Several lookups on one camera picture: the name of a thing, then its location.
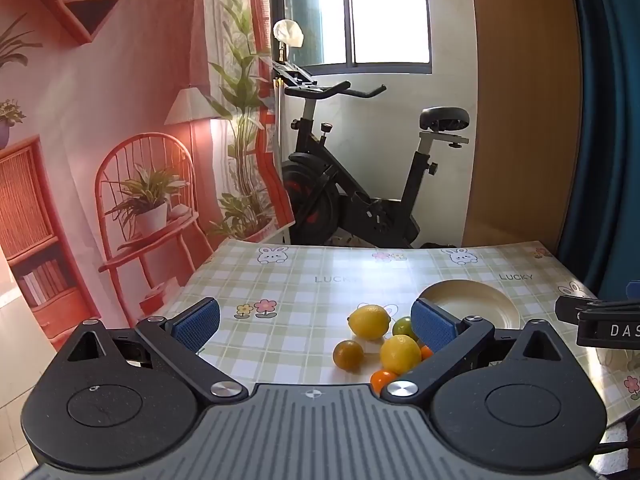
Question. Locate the mottled dark orange tangerine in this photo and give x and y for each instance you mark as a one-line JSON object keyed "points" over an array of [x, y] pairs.
{"points": [[348, 355]]}

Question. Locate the beige round plate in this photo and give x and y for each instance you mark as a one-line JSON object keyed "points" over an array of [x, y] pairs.
{"points": [[465, 305]]}

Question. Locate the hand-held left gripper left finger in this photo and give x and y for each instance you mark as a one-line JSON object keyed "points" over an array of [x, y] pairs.
{"points": [[197, 322]]}

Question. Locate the black exercise bike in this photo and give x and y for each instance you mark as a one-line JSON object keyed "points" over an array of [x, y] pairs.
{"points": [[310, 195]]}

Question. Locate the green round fruit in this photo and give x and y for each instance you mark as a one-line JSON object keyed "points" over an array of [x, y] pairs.
{"points": [[401, 327]]}

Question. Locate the yellow lemon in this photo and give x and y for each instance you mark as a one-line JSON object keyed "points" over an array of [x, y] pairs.
{"points": [[369, 321], [400, 353]]}

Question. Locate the window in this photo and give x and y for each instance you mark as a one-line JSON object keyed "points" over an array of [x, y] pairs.
{"points": [[380, 10]]}

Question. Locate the white cloth bundle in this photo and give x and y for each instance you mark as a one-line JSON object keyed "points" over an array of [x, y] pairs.
{"points": [[288, 32]]}

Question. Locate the black device holder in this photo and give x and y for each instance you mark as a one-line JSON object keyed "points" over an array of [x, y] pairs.
{"points": [[295, 76]]}

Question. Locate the green checkered rabbit tablecloth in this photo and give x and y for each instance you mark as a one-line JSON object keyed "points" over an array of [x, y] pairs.
{"points": [[300, 300]]}

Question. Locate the dark blue curtain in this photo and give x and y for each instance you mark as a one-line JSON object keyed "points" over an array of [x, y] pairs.
{"points": [[610, 110]]}

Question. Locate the wooden panel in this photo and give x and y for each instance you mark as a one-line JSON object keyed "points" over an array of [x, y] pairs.
{"points": [[520, 110]]}

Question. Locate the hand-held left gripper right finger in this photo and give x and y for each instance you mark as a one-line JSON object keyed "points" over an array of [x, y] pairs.
{"points": [[432, 327]]}

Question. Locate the small bright orange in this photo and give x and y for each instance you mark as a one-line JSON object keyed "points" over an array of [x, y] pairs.
{"points": [[426, 353], [381, 379]]}

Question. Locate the printed room scene wall tapestry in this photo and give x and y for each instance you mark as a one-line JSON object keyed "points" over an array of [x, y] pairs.
{"points": [[100, 85]]}

